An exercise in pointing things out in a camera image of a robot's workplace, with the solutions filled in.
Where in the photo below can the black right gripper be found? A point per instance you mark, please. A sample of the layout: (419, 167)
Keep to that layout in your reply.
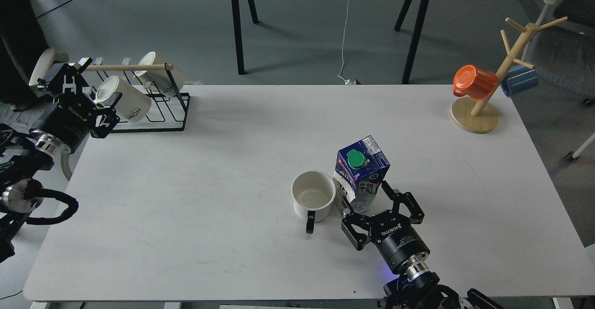
(392, 233)

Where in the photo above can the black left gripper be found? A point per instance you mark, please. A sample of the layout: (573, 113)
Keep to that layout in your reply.
(71, 118)

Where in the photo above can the blue white milk carton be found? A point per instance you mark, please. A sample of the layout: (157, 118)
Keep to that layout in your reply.
(359, 170)

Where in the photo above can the white mug black handle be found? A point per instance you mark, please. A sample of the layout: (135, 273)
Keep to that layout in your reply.
(313, 194)

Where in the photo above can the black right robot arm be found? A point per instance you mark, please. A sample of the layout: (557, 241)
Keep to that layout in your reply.
(420, 288)

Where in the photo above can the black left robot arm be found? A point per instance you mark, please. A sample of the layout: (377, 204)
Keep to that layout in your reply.
(24, 200)

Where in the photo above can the white mug front on rack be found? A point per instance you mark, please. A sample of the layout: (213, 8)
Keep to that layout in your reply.
(133, 104)

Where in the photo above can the white mug on rack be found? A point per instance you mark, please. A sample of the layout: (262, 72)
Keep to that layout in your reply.
(133, 104)
(160, 78)

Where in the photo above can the white mug rear on rack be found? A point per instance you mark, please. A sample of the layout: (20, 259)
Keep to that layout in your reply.
(160, 78)

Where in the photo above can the wooden mug tree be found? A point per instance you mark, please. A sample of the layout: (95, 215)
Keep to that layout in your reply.
(479, 116)

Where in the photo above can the orange mug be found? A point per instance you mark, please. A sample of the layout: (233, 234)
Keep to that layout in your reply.
(473, 82)

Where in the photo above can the black table legs left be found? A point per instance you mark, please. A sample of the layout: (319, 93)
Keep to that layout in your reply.
(237, 30)

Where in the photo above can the black table legs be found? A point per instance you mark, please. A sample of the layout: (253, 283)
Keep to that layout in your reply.
(415, 36)
(237, 30)

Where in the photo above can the blue mug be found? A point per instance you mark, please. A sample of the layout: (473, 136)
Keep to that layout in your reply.
(518, 79)

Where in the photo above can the grey office chair right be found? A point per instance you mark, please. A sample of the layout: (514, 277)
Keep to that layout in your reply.
(565, 58)

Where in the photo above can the black table legs right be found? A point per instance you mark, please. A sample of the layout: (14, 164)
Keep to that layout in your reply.
(415, 36)

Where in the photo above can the black wire mug rack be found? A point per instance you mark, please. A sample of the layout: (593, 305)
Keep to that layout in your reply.
(166, 114)

